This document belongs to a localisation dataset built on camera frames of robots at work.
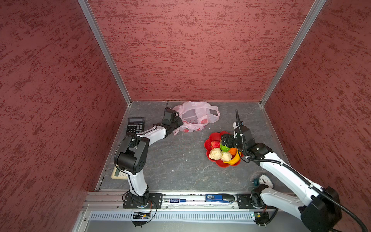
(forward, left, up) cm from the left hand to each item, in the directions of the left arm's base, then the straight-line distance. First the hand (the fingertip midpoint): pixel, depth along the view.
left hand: (181, 122), depth 97 cm
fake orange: (-20, -32, -1) cm, 38 cm away
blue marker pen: (-45, +2, -7) cm, 46 cm away
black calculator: (+2, +35, -7) cm, 35 cm away
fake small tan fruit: (-23, -28, -4) cm, 36 cm away
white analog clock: (-35, -48, -4) cm, 59 cm away
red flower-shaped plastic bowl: (-6, -25, -9) cm, 27 cm away
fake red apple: (-15, -22, -3) cm, 27 cm away
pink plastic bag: (+10, -10, -4) cm, 15 cm away
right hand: (-17, -27, +6) cm, 33 cm away
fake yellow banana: (-26, -33, -1) cm, 42 cm away
